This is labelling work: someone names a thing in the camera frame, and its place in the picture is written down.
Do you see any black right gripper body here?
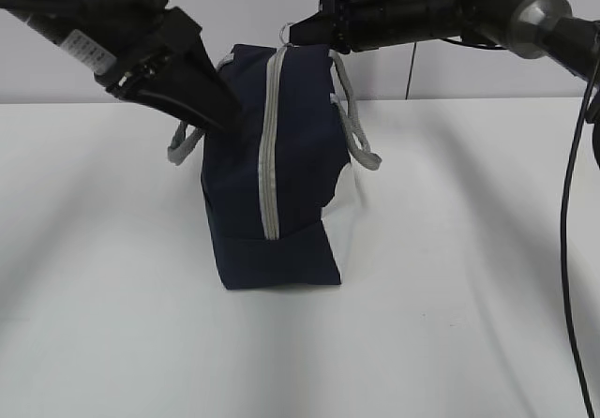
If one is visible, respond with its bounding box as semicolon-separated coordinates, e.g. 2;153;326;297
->
289;0;351;53

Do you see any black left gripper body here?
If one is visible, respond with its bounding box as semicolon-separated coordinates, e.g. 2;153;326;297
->
95;0;204;95

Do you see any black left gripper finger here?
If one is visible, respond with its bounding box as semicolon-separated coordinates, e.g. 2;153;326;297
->
154;40;241;132
116;78;225;131

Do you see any navy insulated lunch bag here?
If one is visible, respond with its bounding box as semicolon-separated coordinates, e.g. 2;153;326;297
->
167;44;382;291

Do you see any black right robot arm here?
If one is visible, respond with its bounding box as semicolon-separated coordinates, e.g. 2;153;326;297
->
289;0;599;90

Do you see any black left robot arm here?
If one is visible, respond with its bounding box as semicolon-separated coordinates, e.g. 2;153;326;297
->
1;0;241;131

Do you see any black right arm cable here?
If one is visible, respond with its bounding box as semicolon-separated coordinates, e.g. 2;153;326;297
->
560;66;600;418

